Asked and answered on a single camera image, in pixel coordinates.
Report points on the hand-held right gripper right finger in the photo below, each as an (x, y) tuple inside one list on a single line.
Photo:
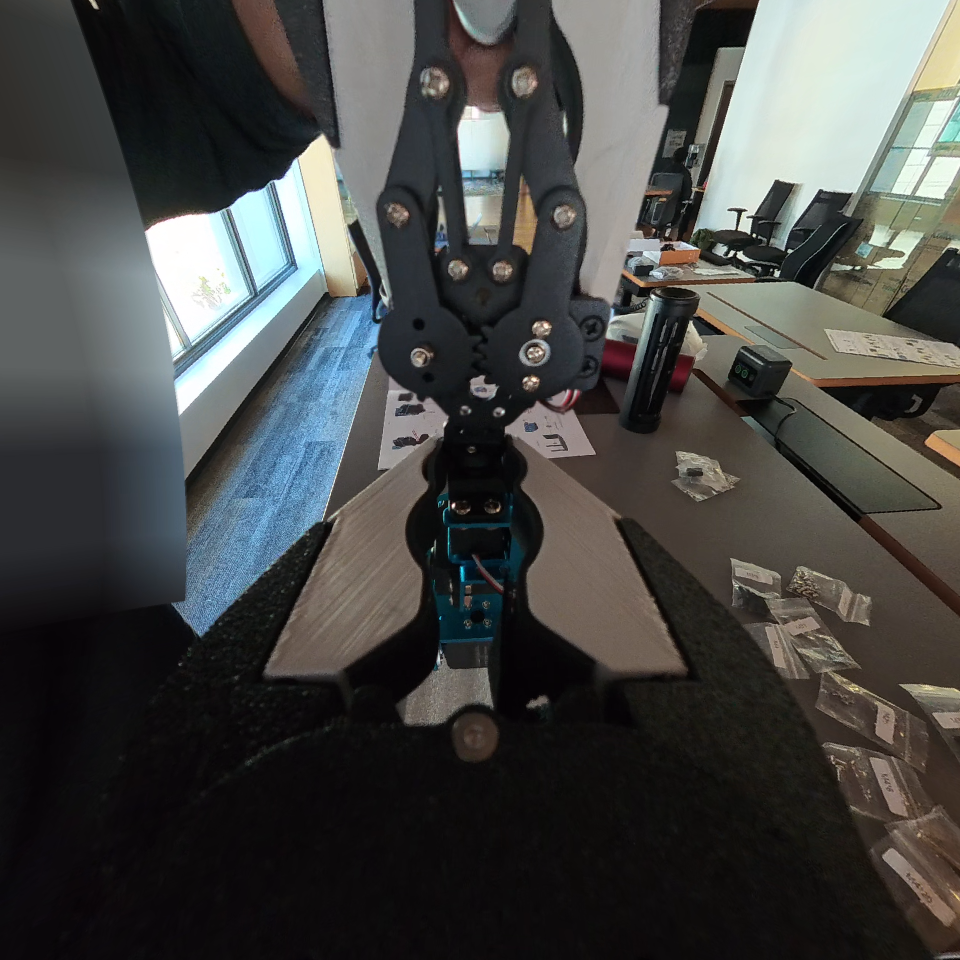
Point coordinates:
[(600, 600)]

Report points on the black office chair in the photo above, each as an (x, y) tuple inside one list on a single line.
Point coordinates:
[(810, 240), (757, 217), (930, 300), (366, 262)]

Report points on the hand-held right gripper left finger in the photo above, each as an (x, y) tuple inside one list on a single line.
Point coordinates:
[(352, 600)]

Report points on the black servo claw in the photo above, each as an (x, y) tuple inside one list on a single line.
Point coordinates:
[(480, 300)]

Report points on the large dark flat panel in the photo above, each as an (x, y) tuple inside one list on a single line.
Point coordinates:
[(847, 465)]

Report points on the person's left forearm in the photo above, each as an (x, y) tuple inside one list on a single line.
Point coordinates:
[(270, 45)]

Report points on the far grey desk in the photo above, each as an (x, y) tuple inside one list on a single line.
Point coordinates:
[(787, 315)]

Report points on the person's black clothing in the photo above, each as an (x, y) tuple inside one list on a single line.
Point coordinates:
[(187, 112)]

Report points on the printed instruction sheet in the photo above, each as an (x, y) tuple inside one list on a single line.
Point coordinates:
[(405, 427)]

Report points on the clear bag small screws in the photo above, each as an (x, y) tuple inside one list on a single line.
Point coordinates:
[(701, 476)]

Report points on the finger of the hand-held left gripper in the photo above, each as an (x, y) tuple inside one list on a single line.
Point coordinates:
[(615, 150), (364, 112)]

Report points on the adjoining grey desk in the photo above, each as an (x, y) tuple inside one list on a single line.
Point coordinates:
[(922, 540)]

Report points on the printed paper sheet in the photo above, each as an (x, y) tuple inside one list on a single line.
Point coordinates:
[(892, 346)]

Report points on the dark red cylinder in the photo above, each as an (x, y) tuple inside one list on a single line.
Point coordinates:
[(679, 371)]

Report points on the black device green display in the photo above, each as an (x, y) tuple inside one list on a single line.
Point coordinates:
[(759, 371)]

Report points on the orange cardboard box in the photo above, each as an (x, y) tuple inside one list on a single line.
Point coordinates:
[(679, 255)]

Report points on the person's left hand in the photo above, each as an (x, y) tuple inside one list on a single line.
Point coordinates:
[(480, 75)]

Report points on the neighbouring grey desk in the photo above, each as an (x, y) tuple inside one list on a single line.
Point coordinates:
[(690, 276)]

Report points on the pile of clear parts bags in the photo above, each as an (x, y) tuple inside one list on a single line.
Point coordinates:
[(847, 712)]

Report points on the blue toy robot arm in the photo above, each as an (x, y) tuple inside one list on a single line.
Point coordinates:
[(472, 600)]

